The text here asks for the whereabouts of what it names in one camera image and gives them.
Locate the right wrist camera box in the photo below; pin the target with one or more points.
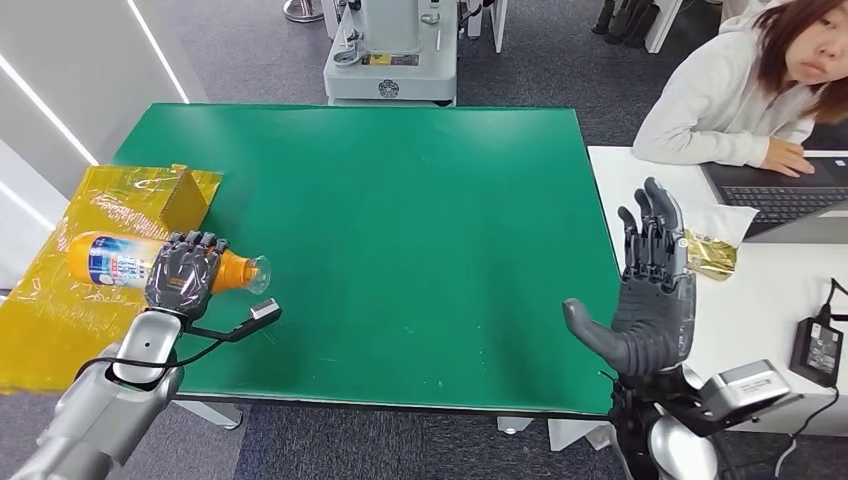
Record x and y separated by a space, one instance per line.
745 391

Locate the yellow taped cardboard box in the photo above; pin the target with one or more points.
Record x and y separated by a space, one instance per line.
46 331

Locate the white machine base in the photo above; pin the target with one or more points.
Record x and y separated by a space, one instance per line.
391 69

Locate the gold and white snack bag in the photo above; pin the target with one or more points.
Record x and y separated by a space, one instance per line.
715 255

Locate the dark laptop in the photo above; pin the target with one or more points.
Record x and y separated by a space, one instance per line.
782 199

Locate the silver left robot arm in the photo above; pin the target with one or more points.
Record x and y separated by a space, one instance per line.
112 397

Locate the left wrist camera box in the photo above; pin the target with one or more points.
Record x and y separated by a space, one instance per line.
265 311

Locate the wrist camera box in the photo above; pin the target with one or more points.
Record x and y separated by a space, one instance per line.
265 311
745 391

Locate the white desk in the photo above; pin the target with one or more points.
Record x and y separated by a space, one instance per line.
748 318

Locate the chrome stand base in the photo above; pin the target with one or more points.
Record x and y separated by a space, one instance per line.
303 10

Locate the green table mat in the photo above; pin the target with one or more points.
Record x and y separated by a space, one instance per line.
397 199

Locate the orange detergent bottle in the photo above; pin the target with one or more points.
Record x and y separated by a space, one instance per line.
109 262

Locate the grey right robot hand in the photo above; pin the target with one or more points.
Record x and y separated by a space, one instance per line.
652 324

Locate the person's hand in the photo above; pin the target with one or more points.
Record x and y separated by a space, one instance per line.
788 158

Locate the black power adapter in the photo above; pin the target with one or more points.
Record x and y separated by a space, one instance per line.
818 351

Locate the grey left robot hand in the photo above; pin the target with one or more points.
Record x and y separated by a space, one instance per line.
182 275

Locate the white table foot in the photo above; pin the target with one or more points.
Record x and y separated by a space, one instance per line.
212 414
514 425
570 436

